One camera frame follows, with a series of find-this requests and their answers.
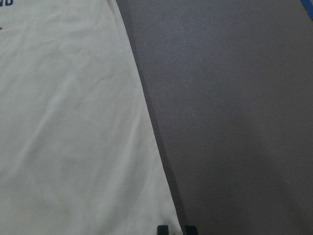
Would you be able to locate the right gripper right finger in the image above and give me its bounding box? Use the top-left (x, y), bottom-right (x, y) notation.
top-left (185, 225), bottom-right (198, 235)

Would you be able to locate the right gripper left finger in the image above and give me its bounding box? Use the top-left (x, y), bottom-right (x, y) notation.
top-left (157, 225), bottom-right (169, 235)

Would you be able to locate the beige printed t-shirt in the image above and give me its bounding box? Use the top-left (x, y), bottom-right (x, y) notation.
top-left (0, 0), bottom-right (182, 235)

